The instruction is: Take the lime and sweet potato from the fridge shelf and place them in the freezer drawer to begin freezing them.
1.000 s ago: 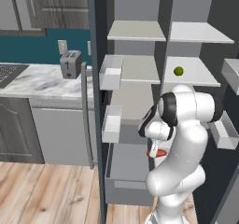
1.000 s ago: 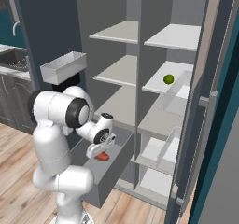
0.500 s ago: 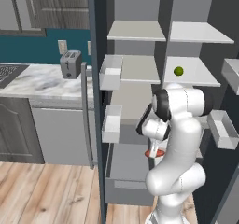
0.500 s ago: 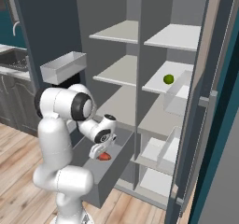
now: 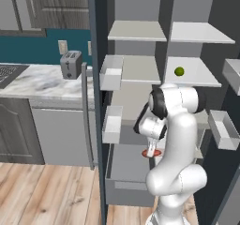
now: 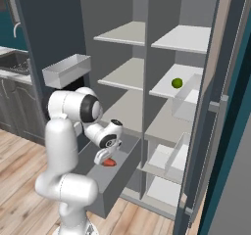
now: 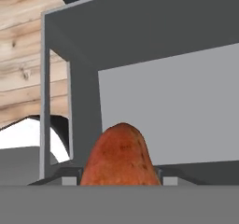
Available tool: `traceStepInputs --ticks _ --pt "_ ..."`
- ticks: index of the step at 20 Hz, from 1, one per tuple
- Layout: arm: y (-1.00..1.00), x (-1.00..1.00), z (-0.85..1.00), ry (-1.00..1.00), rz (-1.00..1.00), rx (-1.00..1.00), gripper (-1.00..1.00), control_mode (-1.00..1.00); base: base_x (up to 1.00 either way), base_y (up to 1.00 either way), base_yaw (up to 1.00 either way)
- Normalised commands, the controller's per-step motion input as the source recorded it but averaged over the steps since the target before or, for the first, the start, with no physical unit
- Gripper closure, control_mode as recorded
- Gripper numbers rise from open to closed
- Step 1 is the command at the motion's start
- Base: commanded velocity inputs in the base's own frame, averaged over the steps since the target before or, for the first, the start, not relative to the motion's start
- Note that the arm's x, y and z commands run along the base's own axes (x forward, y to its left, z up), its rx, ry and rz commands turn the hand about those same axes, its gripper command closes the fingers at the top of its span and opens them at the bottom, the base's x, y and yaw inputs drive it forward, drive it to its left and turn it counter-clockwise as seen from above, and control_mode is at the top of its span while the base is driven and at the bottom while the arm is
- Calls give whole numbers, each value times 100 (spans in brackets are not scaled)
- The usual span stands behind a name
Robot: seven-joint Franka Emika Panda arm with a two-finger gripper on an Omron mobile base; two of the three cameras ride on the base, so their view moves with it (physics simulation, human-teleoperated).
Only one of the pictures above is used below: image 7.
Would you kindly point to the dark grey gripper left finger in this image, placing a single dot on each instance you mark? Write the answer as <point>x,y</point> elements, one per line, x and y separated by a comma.
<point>67,176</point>

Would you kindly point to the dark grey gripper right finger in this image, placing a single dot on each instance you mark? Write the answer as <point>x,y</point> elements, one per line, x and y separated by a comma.
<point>174,176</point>

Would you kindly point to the orange-brown sweet potato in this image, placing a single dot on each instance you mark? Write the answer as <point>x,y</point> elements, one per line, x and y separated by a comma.
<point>121,156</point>

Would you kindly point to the white and black round thing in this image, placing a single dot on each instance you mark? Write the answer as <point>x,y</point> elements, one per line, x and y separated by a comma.
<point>25,136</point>

